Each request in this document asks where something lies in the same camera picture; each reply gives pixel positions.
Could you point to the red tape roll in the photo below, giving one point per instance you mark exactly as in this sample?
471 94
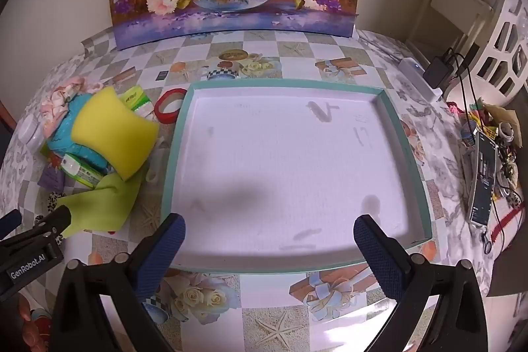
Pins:
161 104

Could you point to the checkered printed tablecloth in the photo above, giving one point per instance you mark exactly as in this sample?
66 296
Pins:
268 298

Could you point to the pink white fuzzy sock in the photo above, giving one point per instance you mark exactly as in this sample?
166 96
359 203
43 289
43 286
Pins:
55 100

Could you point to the black charger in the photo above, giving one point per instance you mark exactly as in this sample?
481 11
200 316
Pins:
438 71

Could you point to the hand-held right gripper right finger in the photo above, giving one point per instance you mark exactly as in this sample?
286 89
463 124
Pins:
379 257

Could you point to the grey floral tablecloth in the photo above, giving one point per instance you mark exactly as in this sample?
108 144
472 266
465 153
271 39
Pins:
443 179

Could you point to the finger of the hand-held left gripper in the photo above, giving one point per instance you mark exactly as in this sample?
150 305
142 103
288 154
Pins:
8 221
51 223

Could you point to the lime green cloth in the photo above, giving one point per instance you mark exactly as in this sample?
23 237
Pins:
107 207

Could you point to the purple box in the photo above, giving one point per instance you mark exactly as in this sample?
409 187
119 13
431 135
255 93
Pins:
51 179

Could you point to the yellow and green sponge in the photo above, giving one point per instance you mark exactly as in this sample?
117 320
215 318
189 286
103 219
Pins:
115 133

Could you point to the leopard print scrunchie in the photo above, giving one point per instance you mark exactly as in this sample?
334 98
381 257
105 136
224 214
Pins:
55 200

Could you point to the teal rimmed white tray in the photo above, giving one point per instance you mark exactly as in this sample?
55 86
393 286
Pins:
288 170

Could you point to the teal plastic toy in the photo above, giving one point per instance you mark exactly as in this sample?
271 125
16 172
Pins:
62 139

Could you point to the green tissue pack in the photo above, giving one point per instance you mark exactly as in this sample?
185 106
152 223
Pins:
134 98
80 171

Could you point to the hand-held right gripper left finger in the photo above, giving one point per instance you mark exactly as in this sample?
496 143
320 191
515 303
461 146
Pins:
165 249

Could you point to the white power strip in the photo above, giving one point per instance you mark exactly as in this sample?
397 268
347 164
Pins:
412 73

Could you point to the white lattice shelf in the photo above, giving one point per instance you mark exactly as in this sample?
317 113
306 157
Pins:
453 5

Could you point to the white lattice furniture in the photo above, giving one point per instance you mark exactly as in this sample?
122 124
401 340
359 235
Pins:
503 42

